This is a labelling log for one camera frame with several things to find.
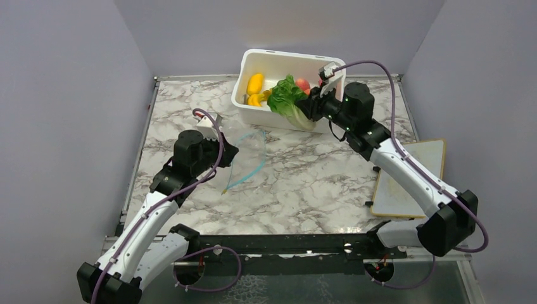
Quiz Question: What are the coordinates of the yellow squash upper left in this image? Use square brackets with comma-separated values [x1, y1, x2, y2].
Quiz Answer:
[246, 73, 264, 96]

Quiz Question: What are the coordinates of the green lettuce head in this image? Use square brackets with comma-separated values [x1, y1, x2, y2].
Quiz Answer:
[267, 74, 316, 131]

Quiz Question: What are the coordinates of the yellow pepper left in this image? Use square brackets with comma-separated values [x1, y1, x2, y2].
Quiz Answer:
[247, 94, 263, 107]

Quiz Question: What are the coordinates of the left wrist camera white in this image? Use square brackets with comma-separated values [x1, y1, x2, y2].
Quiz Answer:
[194, 111, 218, 141]

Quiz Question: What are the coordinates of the peach back middle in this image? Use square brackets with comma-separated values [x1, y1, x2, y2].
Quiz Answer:
[295, 79, 310, 91]

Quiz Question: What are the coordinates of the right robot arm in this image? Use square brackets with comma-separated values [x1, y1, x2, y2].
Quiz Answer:
[295, 82, 478, 258]

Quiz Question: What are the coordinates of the clear zip top bag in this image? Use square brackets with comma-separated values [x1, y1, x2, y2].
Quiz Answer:
[215, 120, 267, 195]

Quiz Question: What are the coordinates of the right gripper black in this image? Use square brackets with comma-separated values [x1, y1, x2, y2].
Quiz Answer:
[296, 82, 355, 132]

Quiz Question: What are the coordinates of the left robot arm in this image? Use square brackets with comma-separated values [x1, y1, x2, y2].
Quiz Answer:
[77, 129, 239, 303]

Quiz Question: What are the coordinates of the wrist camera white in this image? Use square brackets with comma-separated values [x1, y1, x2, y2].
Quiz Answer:
[319, 62, 343, 97]
[194, 111, 218, 141]

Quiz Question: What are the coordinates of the white plastic bin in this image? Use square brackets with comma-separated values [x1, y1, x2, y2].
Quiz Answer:
[231, 49, 345, 130]

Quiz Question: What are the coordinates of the yellow banana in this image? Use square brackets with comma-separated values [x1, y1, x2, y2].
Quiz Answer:
[260, 88, 273, 102]

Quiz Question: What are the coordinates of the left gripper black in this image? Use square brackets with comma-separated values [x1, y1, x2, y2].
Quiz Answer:
[193, 130, 239, 177]

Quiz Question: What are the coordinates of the white board wooden frame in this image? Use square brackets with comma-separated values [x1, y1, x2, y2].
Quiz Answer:
[370, 139, 451, 219]

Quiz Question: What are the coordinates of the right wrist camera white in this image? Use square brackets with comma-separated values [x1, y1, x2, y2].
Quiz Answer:
[319, 62, 343, 97]

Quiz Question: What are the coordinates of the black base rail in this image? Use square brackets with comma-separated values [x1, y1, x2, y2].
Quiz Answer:
[170, 223, 408, 278]

